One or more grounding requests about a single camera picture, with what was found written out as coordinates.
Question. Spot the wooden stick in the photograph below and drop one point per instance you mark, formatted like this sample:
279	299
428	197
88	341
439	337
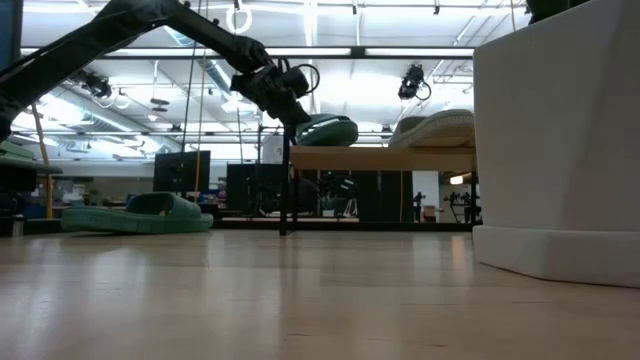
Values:
44	165

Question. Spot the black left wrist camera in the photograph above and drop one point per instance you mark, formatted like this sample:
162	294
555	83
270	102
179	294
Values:
295	80

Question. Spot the large dark monitor panel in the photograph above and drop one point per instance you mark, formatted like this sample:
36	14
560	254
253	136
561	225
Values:
252	190

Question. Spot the green foam slide sandal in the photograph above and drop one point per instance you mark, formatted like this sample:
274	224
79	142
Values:
125	220
330	134

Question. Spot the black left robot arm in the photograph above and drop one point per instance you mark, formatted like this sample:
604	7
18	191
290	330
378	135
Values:
60	60

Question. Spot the dark wall screen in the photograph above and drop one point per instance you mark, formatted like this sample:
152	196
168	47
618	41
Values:
10	30

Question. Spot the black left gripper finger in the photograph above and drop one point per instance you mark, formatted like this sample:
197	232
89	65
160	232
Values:
297	116

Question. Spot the black background robot stand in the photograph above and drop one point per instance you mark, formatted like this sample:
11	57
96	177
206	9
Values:
462	205

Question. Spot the wooden shelf with black frame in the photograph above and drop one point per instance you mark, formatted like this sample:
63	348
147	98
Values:
380	159

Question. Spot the black horizontal rig bar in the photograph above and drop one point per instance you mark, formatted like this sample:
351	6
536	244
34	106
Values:
400	52

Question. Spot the black computer monitor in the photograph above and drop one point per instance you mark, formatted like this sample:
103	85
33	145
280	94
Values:
180	172

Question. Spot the grey foam slide sandal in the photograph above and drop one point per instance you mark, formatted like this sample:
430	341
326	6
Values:
440	130

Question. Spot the black overhead camera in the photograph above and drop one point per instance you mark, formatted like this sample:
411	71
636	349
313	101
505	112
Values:
412	80

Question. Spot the black partition panel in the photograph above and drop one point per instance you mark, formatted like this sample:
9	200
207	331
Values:
385	200

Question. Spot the black ceiling camera cluster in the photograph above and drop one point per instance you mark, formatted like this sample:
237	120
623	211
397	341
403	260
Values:
95	86

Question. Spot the person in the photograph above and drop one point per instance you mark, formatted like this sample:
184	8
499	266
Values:
305	192

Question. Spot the white plant pot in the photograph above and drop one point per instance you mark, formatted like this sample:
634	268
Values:
555	150

